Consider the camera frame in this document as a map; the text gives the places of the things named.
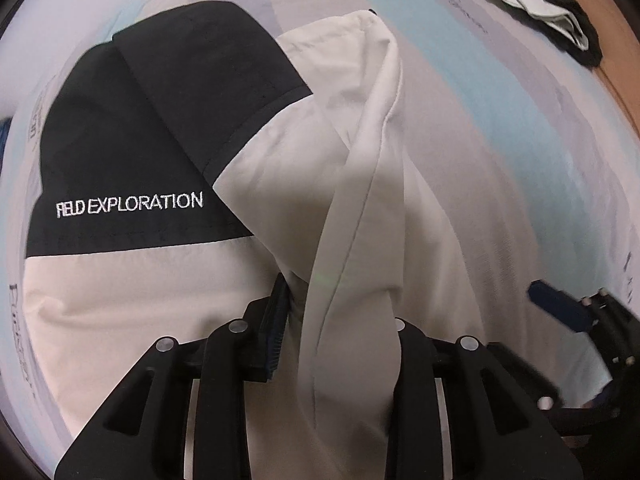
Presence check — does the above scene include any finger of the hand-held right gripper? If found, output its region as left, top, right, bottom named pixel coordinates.
left=528, top=281, right=640, bottom=367
left=487, top=341, right=622, bottom=437

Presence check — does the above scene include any black and white garment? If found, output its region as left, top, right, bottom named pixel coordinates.
left=469, top=0, right=604, bottom=69

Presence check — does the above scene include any dark blue cloth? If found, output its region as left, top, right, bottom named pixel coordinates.
left=0, top=117, right=14, bottom=162

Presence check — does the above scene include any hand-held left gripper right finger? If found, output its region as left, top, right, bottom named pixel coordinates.
left=385, top=316, right=586, bottom=480

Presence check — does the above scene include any printed pale striped bed sheet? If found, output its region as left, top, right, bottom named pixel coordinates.
left=0, top=0, right=640, bottom=461

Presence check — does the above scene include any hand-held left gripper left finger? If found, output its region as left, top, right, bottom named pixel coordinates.
left=54, top=274, right=292, bottom=480

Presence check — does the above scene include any cream and black jacket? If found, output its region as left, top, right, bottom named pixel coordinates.
left=22, top=0, right=501, bottom=480

